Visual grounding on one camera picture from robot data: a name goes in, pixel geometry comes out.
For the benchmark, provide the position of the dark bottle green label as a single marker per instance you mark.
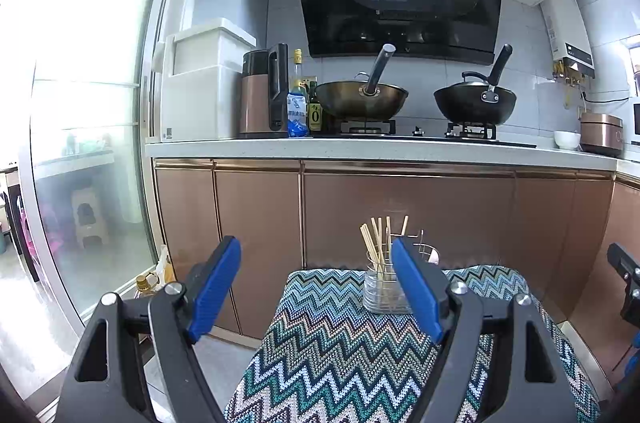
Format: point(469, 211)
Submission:
point(316, 115)

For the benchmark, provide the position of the bamboo chopstick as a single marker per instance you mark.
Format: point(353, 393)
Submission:
point(377, 238)
point(380, 243)
point(370, 248)
point(404, 225)
point(388, 233)

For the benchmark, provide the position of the clear plastic bag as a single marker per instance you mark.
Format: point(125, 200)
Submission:
point(165, 263)

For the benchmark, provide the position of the yellow-capped oil jug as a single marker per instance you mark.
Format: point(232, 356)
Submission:
point(150, 285)

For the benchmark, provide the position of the blue and white bag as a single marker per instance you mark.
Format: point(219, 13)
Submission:
point(298, 113)

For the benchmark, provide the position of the sliding glass door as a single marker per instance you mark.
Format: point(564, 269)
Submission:
point(90, 53)

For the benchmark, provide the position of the bronze and black kettle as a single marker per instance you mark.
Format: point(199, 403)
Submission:
point(255, 103)

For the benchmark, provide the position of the white storage container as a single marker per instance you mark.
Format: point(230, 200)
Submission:
point(200, 93)

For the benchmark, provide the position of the zigzag knitted cloth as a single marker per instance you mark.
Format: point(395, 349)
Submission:
point(325, 353)

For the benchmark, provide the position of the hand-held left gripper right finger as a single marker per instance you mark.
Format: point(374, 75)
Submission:
point(415, 288)

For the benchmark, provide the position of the bronze lower cabinet door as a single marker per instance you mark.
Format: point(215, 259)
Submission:
point(410, 198)
point(185, 228)
point(560, 228)
point(600, 293)
point(257, 243)

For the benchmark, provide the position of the white bowl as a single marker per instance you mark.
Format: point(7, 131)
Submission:
point(567, 139)

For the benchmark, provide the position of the pink plastic chair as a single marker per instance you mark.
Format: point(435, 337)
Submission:
point(50, 228)

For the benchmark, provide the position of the white plastic stool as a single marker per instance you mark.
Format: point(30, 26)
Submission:
point(90, 223)

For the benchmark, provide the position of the brass wok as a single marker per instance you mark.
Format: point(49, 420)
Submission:
point(360, 100)

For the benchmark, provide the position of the white water heater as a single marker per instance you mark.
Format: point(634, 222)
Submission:
point(565, 33)

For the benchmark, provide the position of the black wok with lid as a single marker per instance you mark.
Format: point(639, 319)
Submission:
point(475, 108)

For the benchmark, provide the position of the bronze rice cooker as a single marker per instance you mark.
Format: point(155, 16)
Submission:
point(602, 133)

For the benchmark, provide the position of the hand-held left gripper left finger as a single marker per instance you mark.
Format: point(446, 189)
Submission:
point(215, 288)

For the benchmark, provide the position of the black gas stove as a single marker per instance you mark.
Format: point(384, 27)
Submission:
point(425, 135)

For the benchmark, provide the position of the tall yellow-capped oil bottle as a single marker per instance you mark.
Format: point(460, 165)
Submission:
point(298, 73)

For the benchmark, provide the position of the white kitchen countertop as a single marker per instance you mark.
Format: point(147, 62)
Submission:
point(350, 151)

